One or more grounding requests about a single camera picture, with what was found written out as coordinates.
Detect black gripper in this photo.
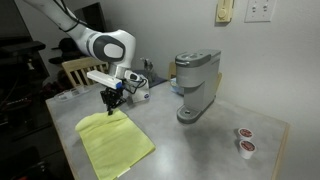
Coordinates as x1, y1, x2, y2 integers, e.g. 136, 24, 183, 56
99, 87, 128, 117

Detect yellow-green microfiber towel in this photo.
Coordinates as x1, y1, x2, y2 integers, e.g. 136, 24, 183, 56
74, 109, 157, 180

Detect clear plastic tray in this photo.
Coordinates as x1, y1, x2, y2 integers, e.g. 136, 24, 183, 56
53, 84, 92, 103

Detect glass utensil jar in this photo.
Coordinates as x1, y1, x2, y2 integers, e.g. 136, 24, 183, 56
139, 57, 156, 84

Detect light wooden slatted chair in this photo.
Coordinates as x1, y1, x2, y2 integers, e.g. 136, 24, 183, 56
61, 56, 110, 89

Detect dark blue cloth mat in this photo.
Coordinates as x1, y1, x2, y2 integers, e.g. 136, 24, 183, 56
133, 69, 168, 89

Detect blue wipes box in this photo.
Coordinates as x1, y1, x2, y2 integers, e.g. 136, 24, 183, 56
169, 77, 184, 98

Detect black hat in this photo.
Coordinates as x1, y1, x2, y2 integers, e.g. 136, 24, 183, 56
49, 37, 83, 65

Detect grey pod coffee machine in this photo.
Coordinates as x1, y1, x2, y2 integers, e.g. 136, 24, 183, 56
174, 49, 223, 125

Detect black monitor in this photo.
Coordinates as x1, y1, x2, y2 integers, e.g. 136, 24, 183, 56
73, 2, 108, 34

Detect white coffee pod red lid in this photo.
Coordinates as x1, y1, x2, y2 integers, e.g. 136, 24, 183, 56
237, 127, 254, 141
238, 139, 258, 160

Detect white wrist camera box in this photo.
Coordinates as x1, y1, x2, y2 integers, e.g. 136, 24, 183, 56
86, 69, 124, 90

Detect black looped camera cable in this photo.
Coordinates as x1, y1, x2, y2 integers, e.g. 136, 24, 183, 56
122, 77, 150, 96

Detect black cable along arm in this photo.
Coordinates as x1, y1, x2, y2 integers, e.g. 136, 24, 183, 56
53, 0, 98, 33

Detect beige wall thermostat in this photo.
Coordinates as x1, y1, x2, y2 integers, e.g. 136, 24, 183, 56
215, 0, 235, 24

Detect white wall switch plate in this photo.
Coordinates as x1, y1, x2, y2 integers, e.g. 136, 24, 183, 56
244, 0, 278, 24

